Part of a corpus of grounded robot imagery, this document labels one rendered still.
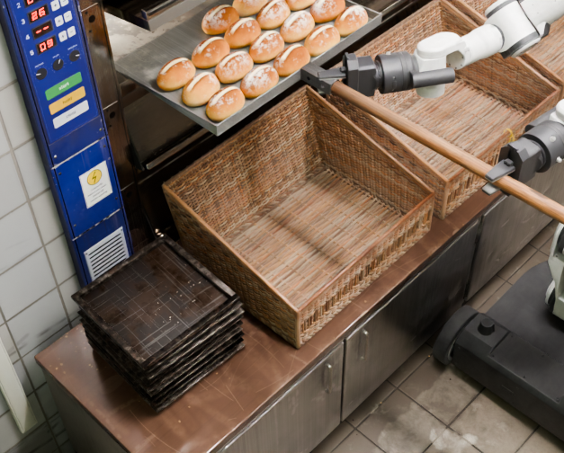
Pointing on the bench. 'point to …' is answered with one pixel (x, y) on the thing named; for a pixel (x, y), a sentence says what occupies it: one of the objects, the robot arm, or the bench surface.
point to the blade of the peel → (129, 65)
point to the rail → (158, 8)
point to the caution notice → (95, 184)
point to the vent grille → (106, 254)
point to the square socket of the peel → (308, 73)
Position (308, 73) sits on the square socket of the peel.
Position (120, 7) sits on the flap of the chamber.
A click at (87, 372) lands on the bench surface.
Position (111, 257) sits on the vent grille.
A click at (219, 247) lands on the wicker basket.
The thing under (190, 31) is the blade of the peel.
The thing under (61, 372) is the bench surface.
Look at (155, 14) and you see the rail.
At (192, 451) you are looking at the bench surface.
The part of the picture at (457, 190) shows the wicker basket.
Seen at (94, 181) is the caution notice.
